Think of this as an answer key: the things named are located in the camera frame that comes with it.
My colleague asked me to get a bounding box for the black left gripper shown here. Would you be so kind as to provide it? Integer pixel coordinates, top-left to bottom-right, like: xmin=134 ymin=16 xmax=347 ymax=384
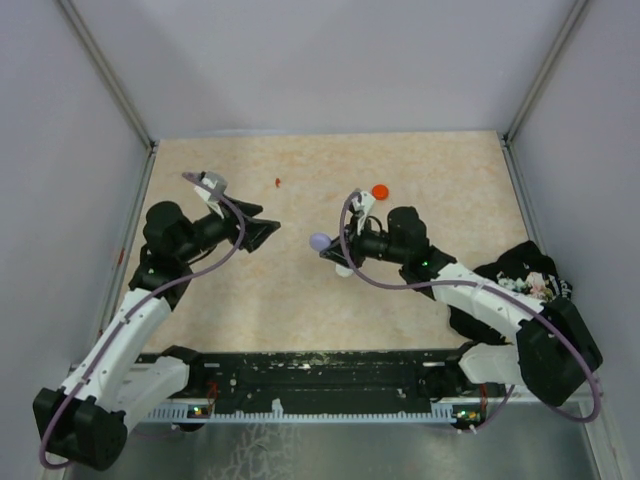
xmin=176 ymin=194 xmax=280 ymax=263

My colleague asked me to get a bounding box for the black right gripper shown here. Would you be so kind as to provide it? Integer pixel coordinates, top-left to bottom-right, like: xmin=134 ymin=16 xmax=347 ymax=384
xmin=322 ymin=213 xmax=408 ymax=269

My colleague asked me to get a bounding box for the purple round charging case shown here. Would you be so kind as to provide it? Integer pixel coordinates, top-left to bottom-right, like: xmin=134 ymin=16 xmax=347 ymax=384
xmin=309 ymin=232 xmax=332 ymax=252

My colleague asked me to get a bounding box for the white round charging case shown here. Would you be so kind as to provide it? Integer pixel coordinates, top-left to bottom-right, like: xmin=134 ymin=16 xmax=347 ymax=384
xmin=335 ymin=265 xmax=353 ymax=278

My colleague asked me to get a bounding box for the orange round charging case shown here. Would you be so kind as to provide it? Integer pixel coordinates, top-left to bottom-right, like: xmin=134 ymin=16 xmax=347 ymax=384
xmin=371 ymin=184 xmax=390 ymax=200

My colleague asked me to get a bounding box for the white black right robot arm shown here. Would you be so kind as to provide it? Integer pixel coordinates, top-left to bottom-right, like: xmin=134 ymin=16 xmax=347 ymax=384
xmin=313 ymin=206 xmax=603 ymax=407

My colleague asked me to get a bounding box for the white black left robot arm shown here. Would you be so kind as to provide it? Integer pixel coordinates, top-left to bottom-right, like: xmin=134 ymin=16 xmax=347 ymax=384
xmin=33 ymin=196 xmax=281 ymax=471

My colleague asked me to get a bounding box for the black floral cloth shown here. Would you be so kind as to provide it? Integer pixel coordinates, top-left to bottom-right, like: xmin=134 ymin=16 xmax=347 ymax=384
xmin=449 ymin=240 xmax=573 ymax=345

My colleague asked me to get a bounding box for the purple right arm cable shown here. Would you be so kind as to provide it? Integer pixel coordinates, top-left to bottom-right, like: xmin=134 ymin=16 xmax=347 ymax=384
xmin=339 ymin=192 xmax=604 ymax=434

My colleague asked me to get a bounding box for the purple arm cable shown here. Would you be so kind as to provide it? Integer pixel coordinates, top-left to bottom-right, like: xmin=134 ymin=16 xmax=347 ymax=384
xmin=38 ymin=170 xmax=249 ymax=470
xmin=339 ymin=192 xmax=604 ymax=434

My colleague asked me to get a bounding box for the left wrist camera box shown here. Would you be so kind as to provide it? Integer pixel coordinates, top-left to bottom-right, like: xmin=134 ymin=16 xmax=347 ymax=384
xmin=194 ymin=171 xmax=228 ymax=218

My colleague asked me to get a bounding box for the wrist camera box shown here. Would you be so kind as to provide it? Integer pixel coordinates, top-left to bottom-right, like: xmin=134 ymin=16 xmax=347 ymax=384
xmin=194 ymin=171 xmax=228 ymax=218
xmin=349 ymin=189 xmax=376 ymax=233

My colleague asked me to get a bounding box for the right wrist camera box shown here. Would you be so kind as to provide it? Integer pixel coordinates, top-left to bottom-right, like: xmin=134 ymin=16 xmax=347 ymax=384
xmin=349 ymin=189 xmax=376 ymax=233

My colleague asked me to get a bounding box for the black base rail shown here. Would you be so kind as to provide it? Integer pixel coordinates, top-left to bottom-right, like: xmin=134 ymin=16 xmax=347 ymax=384
xmin=149 ymin=349 xmax=506 ymax=415

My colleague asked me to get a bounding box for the aluminium frame post left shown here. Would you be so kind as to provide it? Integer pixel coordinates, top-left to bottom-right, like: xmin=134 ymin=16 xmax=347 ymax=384
xmin=53 ymin=0 xmax=159 ymax=151

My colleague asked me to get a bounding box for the aluminium frame post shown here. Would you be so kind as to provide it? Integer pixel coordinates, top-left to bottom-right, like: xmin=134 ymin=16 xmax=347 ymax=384
xmin=501 ymin=0 xmax=592 ymax=148
xmin=53 ymin=0 xmax=159 ymax=151

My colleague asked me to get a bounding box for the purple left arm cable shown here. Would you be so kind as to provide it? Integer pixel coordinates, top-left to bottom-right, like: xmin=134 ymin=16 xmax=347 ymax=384
xmin=38 ymin=170 xmax=249 ymax=470

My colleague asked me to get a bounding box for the aluminium frame post right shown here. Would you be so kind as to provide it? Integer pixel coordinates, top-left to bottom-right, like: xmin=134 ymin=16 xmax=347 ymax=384
xmin=501 ymin=0 xmax=592 ymax=148

